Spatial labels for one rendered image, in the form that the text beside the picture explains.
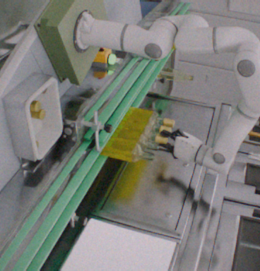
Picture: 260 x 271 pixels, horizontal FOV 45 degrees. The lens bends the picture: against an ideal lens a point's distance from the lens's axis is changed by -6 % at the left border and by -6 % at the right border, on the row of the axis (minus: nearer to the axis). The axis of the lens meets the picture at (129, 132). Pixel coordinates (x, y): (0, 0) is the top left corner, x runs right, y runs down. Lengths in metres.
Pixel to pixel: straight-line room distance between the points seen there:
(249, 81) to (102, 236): 0.68
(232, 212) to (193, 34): 0.69
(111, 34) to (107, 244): 0.69
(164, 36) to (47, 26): 0.36
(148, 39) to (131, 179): 0.56
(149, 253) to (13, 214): 0.45
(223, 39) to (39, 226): 0.76
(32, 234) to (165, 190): 0.56
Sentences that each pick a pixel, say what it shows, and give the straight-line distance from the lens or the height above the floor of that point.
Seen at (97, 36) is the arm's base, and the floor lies 0.92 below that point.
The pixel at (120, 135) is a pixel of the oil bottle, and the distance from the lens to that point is 1.28.
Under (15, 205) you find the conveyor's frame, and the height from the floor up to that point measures 0.83.
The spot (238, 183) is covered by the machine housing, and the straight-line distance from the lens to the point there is 1.44.
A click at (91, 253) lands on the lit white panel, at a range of 1.11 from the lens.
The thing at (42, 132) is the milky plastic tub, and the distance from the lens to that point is 1.16.
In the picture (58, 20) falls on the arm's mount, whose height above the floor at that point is 0.83.
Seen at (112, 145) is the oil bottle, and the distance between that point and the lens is 1.24.
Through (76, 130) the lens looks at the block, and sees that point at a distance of 1.17.
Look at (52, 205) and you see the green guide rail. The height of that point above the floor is 0.93.
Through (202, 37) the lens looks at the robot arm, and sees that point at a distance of 1.01.
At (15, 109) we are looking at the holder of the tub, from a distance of 0.98.
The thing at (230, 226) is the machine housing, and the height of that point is 1.48.
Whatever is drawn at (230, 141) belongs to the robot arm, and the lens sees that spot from 1.10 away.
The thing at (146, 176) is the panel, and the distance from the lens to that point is 1.34.
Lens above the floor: 1.35
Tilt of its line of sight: 15 degrees down
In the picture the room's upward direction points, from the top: 103 degrees clockwise
